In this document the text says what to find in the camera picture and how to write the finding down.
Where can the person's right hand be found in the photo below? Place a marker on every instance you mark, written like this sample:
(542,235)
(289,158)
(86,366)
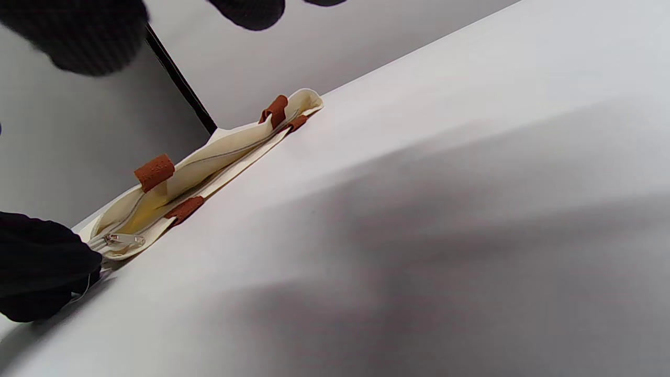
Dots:
(78,36)

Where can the person's left hand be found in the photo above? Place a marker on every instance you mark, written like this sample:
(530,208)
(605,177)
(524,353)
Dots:
(36,267)

